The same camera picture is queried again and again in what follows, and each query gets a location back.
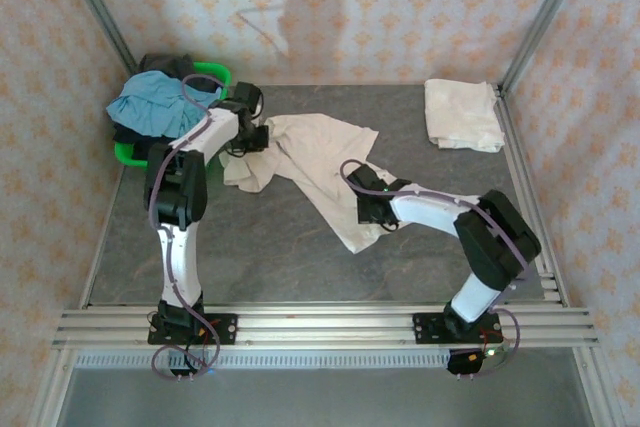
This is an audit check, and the aluminium table side rail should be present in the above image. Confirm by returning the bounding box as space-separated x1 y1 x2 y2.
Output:
492 84 571 308

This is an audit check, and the grey metal sheet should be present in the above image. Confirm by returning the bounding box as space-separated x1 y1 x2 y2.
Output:
57 367 596 427

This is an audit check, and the slanted aluminium frame post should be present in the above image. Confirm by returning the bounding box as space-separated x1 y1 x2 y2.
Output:
498 0 597 96
52 0 140 76

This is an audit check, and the slotted grey cable duct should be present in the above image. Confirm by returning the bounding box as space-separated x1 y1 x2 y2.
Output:
74 350 451 371

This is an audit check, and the short aluminium frame leg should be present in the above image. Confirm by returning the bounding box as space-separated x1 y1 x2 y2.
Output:
27 346 76 427
573 346 627 427

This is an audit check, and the light blue t-shirt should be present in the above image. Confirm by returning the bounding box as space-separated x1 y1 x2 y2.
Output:
105 70 224 141

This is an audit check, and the wide aluminium mounting rail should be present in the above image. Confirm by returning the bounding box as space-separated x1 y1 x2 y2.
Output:
52 302 600 350

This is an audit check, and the black controller board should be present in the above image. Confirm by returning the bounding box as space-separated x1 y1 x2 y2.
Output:
447 346 512 379
168 346 216 382

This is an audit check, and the green plastic basket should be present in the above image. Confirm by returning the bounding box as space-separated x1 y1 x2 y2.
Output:
113 61 234 169

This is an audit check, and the white t-shirt with black print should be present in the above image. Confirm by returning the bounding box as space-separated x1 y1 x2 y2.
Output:
219 113 380 255

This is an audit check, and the folded white cloth stack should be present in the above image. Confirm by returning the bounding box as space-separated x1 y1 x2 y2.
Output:
423 78 505 153

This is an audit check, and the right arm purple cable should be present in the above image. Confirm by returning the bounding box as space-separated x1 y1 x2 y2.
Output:
339 159 531 378

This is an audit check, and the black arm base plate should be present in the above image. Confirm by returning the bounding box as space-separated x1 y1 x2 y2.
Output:
147 313 239 346
412 311 501 346

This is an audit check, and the dark navy t-shirt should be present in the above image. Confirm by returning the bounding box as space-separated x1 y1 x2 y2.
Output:
110 119 151 158

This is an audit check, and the dark grey t-shirt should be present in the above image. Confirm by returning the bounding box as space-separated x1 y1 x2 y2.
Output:
137 52 199 81

